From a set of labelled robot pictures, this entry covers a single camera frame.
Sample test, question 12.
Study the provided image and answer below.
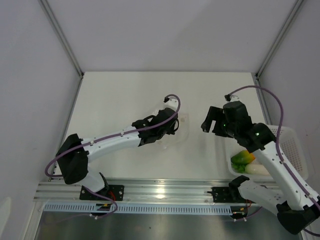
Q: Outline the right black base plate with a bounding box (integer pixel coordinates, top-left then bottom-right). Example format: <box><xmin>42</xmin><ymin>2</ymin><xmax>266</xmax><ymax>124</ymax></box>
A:
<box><xmin>207</xmin><ymin>186</ymin><xmax>249</xmax><ymax>204</ymax></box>

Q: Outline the clear zip top bag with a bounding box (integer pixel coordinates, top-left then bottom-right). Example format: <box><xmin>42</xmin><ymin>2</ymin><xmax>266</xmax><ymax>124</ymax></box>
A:
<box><xmin>153</xmin><ymin>111</ymin><xmax>190</xmax><ymax>150</ymax></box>

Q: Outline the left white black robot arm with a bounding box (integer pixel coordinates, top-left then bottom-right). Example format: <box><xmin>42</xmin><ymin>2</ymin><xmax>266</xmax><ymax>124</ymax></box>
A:
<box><xmin>56</xmin><ymin>107</ymin><xmax>179</xmax><ymax>200</ymax></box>

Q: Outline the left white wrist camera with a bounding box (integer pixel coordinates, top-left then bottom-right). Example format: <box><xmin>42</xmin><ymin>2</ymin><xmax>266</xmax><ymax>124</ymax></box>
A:
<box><xmin>163</xmin><ymin>98</ymin><xmax>179</xmax><ymax>111</ymax></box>

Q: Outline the white radish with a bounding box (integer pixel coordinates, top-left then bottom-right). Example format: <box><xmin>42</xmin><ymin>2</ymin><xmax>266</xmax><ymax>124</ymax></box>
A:
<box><xmin>245</xmin><ymin>163</ymin><xmax>270</xmax><ymax>176</ymax></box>

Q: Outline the right aluminium corner post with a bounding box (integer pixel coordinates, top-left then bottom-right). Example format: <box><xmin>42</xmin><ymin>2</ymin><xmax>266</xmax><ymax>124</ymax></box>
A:
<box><xmin>255</xmin><ymin>0</ymin><xmax>307</xmax><ymax>81</ymax></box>

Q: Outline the white perforated plastic basket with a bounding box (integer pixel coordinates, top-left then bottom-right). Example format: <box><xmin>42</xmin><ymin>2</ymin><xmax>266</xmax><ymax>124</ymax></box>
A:
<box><xmin>224</xmin><ymin>126</ymin><xmax>309</xmax><ymax>182</ymax></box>

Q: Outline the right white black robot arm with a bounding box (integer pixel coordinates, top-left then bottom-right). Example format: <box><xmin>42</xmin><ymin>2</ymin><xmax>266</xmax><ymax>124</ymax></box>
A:
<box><xmin>201</xmin><ymin>100</ymin><xmax>320</xmax><ymax>235</ymax></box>

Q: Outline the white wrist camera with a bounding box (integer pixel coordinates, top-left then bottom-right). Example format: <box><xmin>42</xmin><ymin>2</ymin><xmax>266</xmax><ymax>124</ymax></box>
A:
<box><xmin>224</xmin><ymin>94</ymin><xmax>240</xmax><ymax>103</ymax></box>
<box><xmin>163</xmin><ymin>98</ymin><xmax>179</xmax><ymax>111</ymax></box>

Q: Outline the left aluminium corner post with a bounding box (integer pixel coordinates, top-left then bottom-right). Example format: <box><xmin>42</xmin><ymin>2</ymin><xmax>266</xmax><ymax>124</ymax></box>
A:
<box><xmin>38</xmin><ymin>0</ymin><xmax>84</xmax><ymax>78</ymax></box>

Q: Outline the green orange mango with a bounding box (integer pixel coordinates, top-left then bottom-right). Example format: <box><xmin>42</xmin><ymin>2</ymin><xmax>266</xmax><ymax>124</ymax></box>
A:
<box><xmin>230</xmin><ymin>150</ymin><xmax>256</xmax><ymax>165</ymax></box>

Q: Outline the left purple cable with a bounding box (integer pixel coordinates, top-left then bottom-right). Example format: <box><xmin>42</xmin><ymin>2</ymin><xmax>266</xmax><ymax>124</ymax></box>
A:
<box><xmin>44</xmin><ymin>93</ymin><xmax>181</xmax><ymax>221</ymax></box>

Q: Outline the white slotted cable duct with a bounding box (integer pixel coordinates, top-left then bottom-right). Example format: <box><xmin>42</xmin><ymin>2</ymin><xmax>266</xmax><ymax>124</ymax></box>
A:
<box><xmin>43</xmin><ymin>202</ymin><xmax>232</xmax><ymax>216</ymax></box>

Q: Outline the aluminium corner post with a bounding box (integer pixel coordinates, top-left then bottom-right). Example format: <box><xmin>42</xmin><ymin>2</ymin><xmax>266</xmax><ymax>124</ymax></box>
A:
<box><xmin>38</xmin><ymin>0</ymin><xmax>84</xmax><ymax>78</ymax></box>
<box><xmin>255</xmin><ymin>0</ymin><xmax>307</xmax><ymax>81</ymax></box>

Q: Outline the purple cable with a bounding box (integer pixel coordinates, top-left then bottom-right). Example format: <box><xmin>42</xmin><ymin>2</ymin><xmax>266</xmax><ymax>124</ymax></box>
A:
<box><xmin>224</xmin><ymin>85</ymin><xmax>320</xmax><ymax>236</ymax></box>
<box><xmin>44</xmin><ymin>93</ymin><xmax>181</xmax><ymax>221</ymax></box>

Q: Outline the aluminium rail frame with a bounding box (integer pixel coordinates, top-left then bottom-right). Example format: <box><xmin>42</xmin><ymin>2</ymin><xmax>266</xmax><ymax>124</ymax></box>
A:
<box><xmin>33</xmin><ymin>178</ymin><xmax>307</xmax><ymax>206</ymax></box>

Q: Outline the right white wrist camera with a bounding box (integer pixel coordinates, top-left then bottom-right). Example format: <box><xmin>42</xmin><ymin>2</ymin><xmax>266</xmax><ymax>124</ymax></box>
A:
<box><xmin>224</xmin><ymin>94</ymin><xmax>240</xmax><ymax>103</ymax></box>

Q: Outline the green leafy vegetable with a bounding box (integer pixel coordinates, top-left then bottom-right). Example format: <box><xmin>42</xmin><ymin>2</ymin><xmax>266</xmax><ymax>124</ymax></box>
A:
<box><xmin>231</xmin><ymin>163</ymin><xmax>247</xmax><ymax>174</ymax></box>

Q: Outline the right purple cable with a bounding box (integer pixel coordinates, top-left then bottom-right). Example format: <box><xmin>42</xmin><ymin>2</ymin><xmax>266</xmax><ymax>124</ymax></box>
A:
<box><xmin>224</xmin><ymin>85</ymin><xmax>320</xmax><ymax>236</ymax></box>

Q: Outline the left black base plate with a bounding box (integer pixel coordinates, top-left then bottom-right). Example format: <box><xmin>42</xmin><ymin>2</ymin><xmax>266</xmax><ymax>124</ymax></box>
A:
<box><xmin>79</xmin><ymin>184</ymin><xmax>125</xmax><ymax>201</ymax></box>

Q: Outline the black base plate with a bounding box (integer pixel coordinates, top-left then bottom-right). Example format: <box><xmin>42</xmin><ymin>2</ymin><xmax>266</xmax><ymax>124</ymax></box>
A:
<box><xmin>207</xmin><ymin>186</ymin><xmax>249</xmax><ymax>204</ymax></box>
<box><xmin>79</xmin><ymin>184</ymin><xmax>125</xmax><ymax>201</ymax></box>

